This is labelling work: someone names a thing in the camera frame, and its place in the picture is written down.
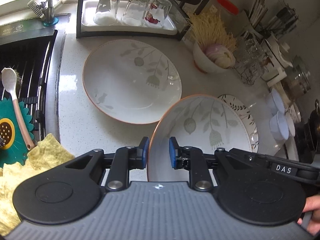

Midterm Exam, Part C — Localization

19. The glass kettle on base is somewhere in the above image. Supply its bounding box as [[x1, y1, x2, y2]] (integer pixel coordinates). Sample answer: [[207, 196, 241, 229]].
[[279, 55, 311, 102]]

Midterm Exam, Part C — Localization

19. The upturned drinking glass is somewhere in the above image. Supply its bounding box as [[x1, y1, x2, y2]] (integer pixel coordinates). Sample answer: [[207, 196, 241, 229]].
[[144, 0, 172, 28], [93, 0, 120, 25], [121, 0, 149, 27]]

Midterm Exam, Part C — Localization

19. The chopstick holder with chopsticks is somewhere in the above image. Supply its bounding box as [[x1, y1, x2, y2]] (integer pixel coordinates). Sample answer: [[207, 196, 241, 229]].
[[247, 0, 299, 41]]

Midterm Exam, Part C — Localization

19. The white drip tray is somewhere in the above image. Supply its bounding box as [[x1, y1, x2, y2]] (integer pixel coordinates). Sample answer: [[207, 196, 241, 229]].
[[81, 0, 178, 36]]

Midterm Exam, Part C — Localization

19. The translucent plastic bowl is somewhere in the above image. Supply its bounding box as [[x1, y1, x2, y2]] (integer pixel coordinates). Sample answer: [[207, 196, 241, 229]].
[[265, 88, 285, 115], [269, 111, 289, 141]]

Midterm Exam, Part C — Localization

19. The white pink handled spoon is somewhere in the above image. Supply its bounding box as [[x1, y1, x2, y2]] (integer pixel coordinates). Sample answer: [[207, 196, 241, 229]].
[[1, 68, 35, 150]]

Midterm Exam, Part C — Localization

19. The red lid glass jar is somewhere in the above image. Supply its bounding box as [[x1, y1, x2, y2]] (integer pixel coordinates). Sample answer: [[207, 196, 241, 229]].
[[217, 0, 248, 36]]

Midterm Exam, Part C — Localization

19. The white ceramic bowl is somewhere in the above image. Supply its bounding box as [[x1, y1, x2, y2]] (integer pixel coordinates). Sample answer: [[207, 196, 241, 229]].
[[285, 112, 296, 137]]

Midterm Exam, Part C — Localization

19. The floral blue rim plate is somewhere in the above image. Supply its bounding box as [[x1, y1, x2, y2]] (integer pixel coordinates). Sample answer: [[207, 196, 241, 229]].
[[218, 94, 259, 153]]

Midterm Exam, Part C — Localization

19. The wire rack with glass cups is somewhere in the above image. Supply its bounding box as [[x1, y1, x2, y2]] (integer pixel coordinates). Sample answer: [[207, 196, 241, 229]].
[[232, 34, 266, 85]]

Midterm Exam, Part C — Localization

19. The chrome kitchen faucet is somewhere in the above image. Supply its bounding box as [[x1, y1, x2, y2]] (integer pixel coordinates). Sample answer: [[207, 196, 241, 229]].
[[27, 0, 59, 27]]

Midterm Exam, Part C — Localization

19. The leaf pattern plate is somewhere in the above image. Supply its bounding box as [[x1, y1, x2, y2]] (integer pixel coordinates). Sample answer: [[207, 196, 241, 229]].
[[82, 39, 182, 125], [147, 95, 252, 181]]

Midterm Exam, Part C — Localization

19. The green flower sink strainer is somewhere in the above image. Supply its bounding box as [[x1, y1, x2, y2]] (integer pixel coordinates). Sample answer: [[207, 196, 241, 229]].
[[1, 98, 29, 168]]

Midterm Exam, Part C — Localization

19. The white electric cooking pot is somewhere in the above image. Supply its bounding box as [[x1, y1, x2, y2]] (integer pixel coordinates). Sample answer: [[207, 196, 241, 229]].
[[261, 34, 293, 88]]

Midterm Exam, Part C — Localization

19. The bowl with noodles and onion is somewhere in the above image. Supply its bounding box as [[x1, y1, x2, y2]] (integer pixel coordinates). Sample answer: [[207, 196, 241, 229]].
[[188, 10, 236, 74]]

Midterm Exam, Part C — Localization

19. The person's right hand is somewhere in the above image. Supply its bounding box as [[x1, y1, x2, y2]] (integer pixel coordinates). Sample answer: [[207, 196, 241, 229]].
[[303, 194, 320, 235]]

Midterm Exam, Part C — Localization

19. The middle upturned drinking glass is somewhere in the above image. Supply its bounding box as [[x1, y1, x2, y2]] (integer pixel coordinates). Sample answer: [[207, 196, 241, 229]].
[[121, 0, 149, 27]]

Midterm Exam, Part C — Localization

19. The dark wok pan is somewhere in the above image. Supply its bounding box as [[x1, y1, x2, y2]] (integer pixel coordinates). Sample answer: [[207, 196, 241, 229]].
[[307, 99, 320, 153]]

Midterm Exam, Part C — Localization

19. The patterned bowl with tea leaves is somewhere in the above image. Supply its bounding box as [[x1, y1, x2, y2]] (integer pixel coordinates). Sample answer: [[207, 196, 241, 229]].
[[288, 102, 302, 124]]

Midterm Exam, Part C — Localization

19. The yellow dish cloth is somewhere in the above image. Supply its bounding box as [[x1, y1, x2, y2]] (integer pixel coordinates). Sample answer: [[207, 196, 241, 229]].
[[1, 134, 74, 236]]

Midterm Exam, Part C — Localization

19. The left upturned drinking glass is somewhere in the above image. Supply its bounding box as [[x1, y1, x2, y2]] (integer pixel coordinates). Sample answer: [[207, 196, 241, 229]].
[[93, 0, 120, 25]]

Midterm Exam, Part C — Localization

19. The right upturned drinking glass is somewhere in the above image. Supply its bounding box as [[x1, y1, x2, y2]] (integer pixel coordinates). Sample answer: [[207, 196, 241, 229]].
[[144, 0, 172, 28]]

